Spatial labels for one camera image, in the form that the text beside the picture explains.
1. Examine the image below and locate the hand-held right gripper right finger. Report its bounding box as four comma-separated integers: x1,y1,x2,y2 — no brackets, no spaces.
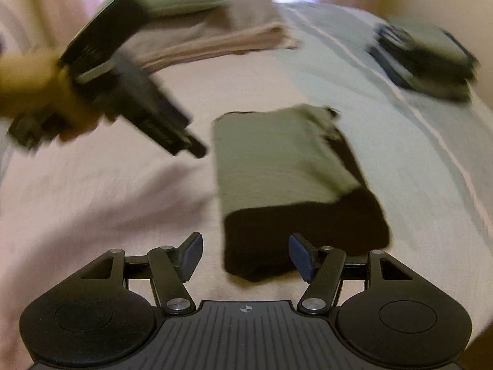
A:
289,233,414,313

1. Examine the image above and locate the person's left forearm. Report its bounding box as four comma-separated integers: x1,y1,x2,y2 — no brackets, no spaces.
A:
0,51,52,119

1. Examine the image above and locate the person's left hand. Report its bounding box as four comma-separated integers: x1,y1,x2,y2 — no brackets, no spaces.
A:
40,60,104,144

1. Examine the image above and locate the stack of dark folded clothes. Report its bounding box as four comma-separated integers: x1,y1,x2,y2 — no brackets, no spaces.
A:
366,14,481,103

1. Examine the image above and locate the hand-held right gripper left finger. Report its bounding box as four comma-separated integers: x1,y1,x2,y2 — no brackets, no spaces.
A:
79,232,203,315

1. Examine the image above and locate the light blue striped bed sheet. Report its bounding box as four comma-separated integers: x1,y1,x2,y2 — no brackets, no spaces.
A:
270,2,493,263

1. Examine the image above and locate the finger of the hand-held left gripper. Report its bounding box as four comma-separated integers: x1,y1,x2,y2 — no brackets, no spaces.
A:
142,121,209,159

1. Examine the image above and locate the white textured bedspread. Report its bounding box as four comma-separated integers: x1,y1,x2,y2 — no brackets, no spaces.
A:
0,0,309,355

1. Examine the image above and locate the folded beige blanket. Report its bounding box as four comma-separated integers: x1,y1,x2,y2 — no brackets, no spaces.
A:
116,0,302,75

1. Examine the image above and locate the black and grey sweater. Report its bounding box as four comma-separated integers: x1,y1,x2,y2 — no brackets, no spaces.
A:
211,104,392,283

